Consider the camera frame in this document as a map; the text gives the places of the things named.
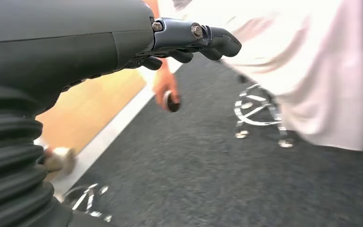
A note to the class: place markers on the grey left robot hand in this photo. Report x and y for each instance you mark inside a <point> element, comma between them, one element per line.
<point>59,37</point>

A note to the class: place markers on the dark round object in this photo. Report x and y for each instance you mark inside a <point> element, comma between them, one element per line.
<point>172,103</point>

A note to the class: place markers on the person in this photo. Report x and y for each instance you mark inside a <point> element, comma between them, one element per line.
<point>310,62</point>

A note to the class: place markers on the white shoe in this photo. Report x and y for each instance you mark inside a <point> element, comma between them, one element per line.
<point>61,158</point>

